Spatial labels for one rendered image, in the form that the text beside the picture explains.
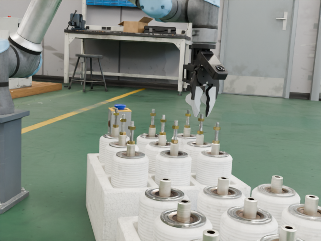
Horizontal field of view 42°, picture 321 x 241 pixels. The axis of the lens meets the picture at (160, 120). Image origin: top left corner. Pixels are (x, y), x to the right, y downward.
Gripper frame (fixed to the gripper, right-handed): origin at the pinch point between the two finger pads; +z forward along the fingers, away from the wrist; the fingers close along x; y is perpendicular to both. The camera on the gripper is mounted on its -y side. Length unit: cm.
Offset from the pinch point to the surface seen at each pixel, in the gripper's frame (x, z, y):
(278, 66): -364, -8, 326
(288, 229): 29, 7, -61
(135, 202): 27.6, 19.7, -12.5
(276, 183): 11.2, 7.8, -41.7
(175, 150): 14.7, 8.3, -9.0
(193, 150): 4.1, 10.7, -2.0
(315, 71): -394, -4, 288
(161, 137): 12.3, 7.5, 2.8
